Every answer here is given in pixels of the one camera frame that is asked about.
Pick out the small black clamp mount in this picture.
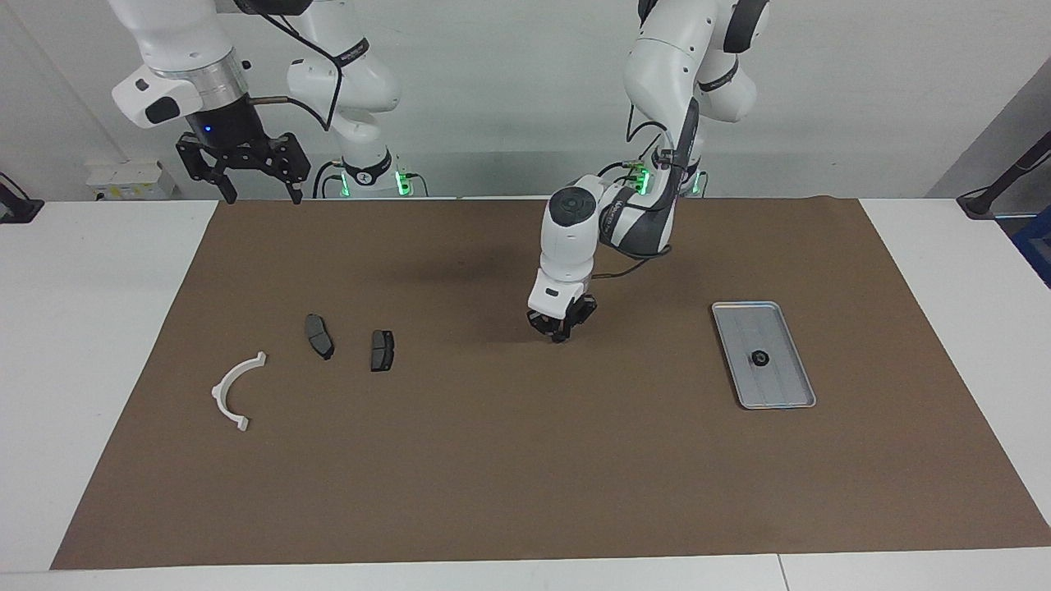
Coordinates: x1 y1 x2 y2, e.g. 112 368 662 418
0 172 44 225

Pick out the white semicircular plastic bracket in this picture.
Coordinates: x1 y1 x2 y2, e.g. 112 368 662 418
210 350 268 433

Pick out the white box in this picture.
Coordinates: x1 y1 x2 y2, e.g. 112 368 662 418
85 159 178 201

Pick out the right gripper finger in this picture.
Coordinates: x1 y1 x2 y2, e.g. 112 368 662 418
176 135 240 205
274 132 312 205

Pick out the long dark grey brake pad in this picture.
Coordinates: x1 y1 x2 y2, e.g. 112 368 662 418
304 313 336 362

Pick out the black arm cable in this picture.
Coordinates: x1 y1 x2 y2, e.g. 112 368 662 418
587 98 700 282
238 0 347 133

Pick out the blue crate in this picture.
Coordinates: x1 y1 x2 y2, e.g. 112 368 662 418
1011 205 1051 289

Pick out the brown table mat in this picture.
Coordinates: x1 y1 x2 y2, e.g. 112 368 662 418
51 197 1051 570

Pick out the black angled stand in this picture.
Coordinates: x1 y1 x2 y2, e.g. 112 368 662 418
956 130 1051 222

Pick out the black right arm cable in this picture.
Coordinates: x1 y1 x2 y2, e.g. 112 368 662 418
238 0 347 133

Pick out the silver metal tray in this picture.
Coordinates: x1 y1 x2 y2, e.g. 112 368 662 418
711 300 818 410

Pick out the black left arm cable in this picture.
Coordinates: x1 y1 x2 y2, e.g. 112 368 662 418
587 98 700 282

